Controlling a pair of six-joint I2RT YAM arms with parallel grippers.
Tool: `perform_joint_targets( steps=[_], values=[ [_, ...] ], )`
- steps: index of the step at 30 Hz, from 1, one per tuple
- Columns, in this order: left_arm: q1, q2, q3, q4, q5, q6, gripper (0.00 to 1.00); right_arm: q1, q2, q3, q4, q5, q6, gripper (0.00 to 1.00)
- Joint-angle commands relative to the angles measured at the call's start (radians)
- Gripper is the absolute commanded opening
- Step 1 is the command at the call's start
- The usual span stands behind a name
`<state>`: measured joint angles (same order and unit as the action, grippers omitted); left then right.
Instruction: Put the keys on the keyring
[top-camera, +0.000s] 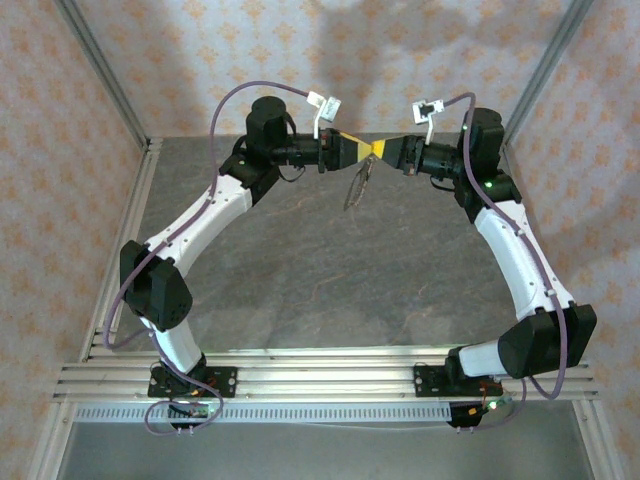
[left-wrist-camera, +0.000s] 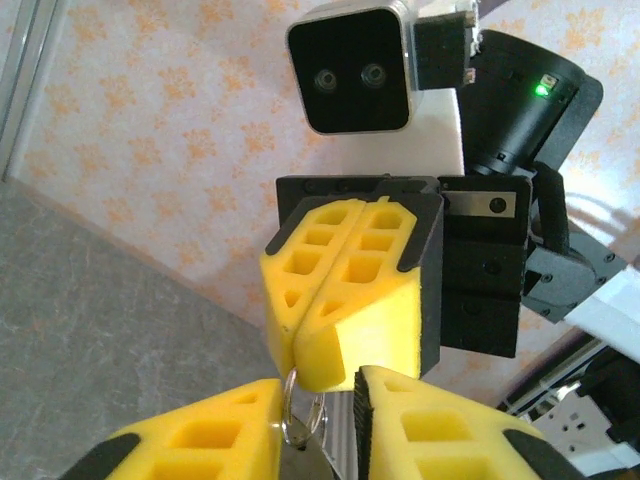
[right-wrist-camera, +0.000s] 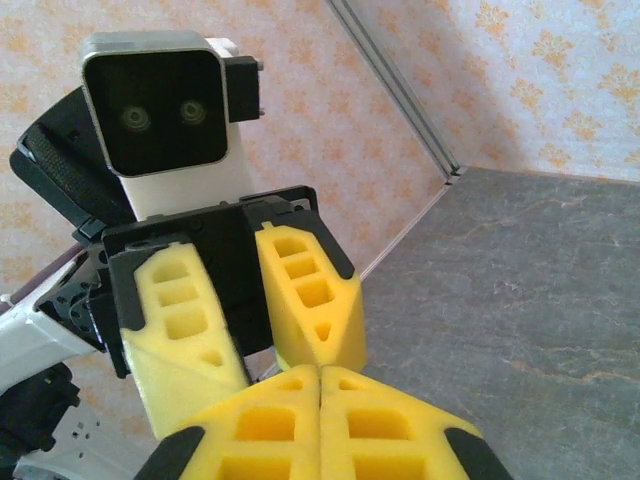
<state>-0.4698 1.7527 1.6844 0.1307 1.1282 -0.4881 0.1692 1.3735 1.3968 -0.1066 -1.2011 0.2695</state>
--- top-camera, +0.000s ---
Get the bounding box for aluminium side rail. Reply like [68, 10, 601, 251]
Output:
[79, 138, 164, 362]

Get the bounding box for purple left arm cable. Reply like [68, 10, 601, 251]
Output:
[102, 81, 314, 437]

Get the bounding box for small circuit board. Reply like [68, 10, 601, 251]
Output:
[168, 402, 211, 419]
[467, 394, 516, 416]

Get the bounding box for grey metal panel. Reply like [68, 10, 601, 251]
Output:
[54, 422, 601, 480]

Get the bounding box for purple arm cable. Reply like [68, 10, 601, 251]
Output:
[442, 92, 571, 432]
[102, 81, 314, 437]

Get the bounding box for aluminium frame post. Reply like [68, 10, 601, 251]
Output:
[53, 0, 151, 146]
[499, 0, 596, 145]

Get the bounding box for aluminium frame leg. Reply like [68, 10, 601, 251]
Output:
[24, 399, 76, 480]
[572, 399, 626, 480]

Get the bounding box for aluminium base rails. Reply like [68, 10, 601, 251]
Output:
[52, 344, 601, 402]

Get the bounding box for white slotted cable duct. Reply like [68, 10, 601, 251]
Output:
[74, 402, 454, 424]

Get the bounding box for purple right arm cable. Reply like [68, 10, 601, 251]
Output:
[442, 92, 571, 432]

